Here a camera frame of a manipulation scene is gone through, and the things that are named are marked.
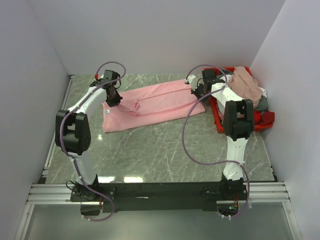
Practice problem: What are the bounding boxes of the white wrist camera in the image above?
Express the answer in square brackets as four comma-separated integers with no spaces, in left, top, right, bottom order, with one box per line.
[94,73,104,82]
[184,75,198,90]

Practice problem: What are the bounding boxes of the white t shirt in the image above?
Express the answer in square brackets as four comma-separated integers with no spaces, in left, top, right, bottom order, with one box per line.
[226,74,267,98]

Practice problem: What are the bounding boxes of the black base beam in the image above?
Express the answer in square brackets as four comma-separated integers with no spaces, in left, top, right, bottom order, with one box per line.
[70,180,248,213]

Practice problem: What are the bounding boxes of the aluminium frame rail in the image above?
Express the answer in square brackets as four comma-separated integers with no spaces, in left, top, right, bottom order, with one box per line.
[24,74,292,240]

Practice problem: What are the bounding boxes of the beige t shirt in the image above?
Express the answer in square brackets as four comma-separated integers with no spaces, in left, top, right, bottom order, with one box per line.
[227,66,263,108]

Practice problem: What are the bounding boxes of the red garment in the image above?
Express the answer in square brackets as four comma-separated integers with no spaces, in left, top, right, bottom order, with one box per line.
[253,110,275,132]

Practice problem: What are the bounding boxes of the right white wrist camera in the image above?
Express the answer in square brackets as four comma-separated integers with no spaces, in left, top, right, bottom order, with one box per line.
[184,75,198,90]

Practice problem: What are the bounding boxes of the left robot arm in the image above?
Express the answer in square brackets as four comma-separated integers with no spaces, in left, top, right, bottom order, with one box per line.
[55,70,123,201]

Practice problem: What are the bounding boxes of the pink t shirt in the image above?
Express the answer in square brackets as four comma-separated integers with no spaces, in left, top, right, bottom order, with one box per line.
[102,79,197,133]

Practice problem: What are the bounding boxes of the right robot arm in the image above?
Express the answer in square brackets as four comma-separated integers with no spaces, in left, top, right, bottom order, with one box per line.
[184,68,255,200]

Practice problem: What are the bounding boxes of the red plastic bin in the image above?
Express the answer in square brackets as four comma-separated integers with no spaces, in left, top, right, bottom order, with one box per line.
[202,66,275,133]

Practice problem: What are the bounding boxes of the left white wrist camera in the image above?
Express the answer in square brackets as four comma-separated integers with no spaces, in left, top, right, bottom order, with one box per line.
[94,73,104,82]

